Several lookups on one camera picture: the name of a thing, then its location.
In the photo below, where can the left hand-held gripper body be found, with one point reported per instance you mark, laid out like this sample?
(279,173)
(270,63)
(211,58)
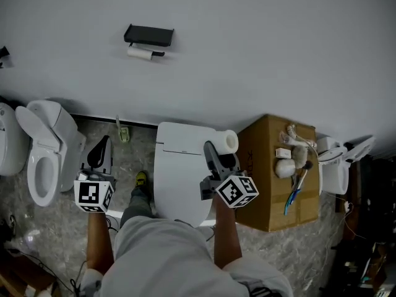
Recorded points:
(92,193)

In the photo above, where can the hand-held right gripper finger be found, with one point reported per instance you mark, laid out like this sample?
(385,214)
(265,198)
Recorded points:
(230,163)
(214,161)

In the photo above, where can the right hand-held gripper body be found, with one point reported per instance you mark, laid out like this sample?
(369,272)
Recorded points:
(236,190)

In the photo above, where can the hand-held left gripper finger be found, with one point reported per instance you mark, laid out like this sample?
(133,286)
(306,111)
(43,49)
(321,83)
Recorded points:
(94,158)
(109,162)

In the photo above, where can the large white toilet paper roll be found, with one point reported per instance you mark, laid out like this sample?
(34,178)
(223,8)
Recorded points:
(226,141)

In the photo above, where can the cardboard paper tube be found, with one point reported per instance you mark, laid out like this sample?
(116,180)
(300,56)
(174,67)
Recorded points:
(139,52)

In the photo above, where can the person's right forearm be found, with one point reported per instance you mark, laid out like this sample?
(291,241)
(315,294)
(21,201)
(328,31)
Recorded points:
(227,237)

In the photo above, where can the person's left forearm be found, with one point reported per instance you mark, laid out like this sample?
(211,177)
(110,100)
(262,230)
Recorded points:
(99,243)

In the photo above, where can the white closed-lid toilet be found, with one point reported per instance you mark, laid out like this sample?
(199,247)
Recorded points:
(179,178)

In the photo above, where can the white open-lid toilet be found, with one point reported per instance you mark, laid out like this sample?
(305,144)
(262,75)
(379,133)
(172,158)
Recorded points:
(58,135)

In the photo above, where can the white toilet with raised lid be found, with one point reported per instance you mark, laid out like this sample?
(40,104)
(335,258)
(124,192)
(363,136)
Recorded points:
(337,178)

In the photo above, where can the large brown cardboard box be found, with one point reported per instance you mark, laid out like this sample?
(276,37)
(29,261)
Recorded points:
(266,203)

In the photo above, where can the person's yellow shoe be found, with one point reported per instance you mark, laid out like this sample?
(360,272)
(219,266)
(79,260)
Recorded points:
(141,179)

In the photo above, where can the person's grey trouser leg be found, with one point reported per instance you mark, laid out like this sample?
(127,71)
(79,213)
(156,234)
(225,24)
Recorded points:
(137,203)

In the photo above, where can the white oval pouch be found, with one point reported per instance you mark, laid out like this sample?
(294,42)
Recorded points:
(285,169)

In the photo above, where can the small white packet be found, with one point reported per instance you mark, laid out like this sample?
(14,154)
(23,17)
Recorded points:
(283,153)

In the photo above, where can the grey fluffy duster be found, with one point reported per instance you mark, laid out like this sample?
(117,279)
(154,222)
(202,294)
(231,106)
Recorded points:
(299,156)

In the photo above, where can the person's white shirt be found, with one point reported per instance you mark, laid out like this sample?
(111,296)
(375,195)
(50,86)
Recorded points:
(167,258)

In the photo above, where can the small brown cardboard box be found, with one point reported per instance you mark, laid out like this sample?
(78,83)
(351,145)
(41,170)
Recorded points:
(28,277)

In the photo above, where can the white power adapter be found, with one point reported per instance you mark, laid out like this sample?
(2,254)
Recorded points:
(348,206)

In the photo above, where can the dark shelving unit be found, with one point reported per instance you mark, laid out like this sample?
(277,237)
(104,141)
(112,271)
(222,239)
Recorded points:
(371,227)

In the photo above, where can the black wall paper holder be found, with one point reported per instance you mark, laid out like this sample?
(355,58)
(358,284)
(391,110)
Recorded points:
(148,34)

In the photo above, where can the small black wall holder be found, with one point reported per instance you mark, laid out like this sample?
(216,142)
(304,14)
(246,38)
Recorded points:
(4,53)

